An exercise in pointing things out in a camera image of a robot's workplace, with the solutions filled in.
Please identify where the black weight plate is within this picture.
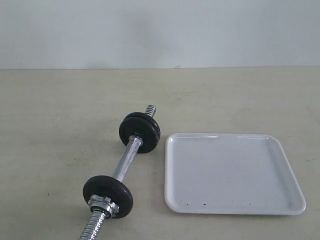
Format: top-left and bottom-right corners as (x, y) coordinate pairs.
(125, 112), (161, 139)

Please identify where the chrome threaded dumbbell bar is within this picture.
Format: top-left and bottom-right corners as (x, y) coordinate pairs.
(79, 104), (156, 240)

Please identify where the white plastic tray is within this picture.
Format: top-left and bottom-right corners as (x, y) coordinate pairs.
(164, 133), (306, 216)

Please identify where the chrome spinlock collar nut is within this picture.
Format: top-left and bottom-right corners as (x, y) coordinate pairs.
(87, 194), (120, 218)

